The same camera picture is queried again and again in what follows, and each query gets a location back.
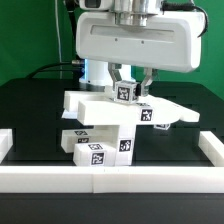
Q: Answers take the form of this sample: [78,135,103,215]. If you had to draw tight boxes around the black cable on table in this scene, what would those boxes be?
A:
[25,60,84,80]

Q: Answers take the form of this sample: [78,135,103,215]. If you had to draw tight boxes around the white front rail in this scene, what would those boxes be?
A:
[0,166,224,193]

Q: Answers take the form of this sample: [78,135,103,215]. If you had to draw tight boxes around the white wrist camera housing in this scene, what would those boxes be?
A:
[79,0,114,11]

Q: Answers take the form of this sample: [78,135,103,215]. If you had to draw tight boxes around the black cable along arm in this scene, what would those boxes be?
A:
[63,0,81,34]

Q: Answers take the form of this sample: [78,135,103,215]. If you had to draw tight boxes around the white obstacle wall bar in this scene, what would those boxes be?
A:
[198,131,224,167]

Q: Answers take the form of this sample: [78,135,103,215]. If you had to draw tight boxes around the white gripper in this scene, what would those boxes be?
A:
[76,12,202,96]

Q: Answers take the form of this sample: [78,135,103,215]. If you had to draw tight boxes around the white block left edge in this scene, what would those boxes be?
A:
[0,129,13,163]

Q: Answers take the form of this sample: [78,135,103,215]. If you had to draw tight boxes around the white tagged cube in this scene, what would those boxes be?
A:
[115,80,137,104]

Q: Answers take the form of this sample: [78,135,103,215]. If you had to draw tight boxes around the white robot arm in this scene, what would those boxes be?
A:
[64,0,208,88]

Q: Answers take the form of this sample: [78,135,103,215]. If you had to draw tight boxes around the white thin cable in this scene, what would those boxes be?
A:
[54,0,64,80]

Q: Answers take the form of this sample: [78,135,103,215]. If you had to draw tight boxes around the white chair back frame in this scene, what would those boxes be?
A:
[64,87,200,126]

